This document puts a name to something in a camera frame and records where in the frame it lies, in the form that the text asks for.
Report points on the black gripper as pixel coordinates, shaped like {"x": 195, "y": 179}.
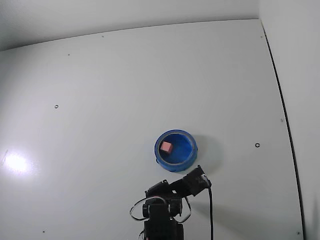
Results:
{"x": 160, "y": 188}

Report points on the small orange cube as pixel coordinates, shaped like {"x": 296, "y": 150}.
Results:
{"x": 166, "y": 147}

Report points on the blue tape roll bin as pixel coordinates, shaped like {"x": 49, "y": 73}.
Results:
{"x": 185, "y": 152}

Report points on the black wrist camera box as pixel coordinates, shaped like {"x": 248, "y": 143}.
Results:
{"x": 196, "y": 182}

